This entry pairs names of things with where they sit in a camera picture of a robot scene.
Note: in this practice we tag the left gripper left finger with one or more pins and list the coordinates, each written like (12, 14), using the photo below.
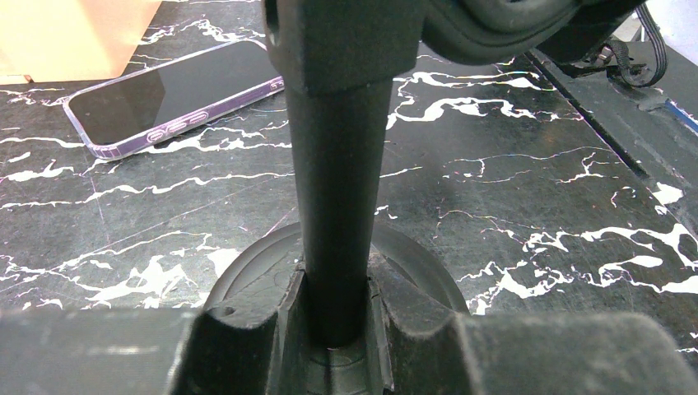
(224, 348)

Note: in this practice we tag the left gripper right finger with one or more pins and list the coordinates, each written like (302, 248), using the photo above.
(437, 350)

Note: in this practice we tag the purple back magsafe phone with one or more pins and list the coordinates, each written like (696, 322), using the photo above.
(121, 117)

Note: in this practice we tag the black round base phone stand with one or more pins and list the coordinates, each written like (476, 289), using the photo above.
(338, 60)

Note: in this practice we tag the orange desk file organizer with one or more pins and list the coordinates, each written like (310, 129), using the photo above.
(47, 41)

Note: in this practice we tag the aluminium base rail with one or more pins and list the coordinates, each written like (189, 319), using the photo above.
(653, 129)

